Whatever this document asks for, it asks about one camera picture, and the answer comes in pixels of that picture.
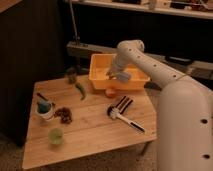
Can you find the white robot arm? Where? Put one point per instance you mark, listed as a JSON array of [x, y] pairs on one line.
[[184, 112]]

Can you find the yellow plastic tray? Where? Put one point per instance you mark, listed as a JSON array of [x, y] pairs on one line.
[[99, 66]]

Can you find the orange fruit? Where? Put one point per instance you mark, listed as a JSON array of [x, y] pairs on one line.
[[110, 92]]

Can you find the dark chocolate bars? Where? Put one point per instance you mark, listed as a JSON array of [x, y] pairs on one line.
[[123, 104]]

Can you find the green chili pepper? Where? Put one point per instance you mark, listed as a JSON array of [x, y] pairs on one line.
[[81, 89]]

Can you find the brown grape bunch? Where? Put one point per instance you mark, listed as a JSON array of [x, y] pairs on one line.
[[65, 115]]

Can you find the small wooden table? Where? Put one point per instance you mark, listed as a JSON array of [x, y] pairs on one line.
[[91, 131]]

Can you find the white cup with blue item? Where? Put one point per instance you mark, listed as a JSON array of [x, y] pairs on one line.
[[45, 108]]

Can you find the green cup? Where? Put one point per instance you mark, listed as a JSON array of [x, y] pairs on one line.
[[55, 136]]

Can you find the metal shelf rack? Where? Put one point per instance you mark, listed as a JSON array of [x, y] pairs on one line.
[[181, 38]]

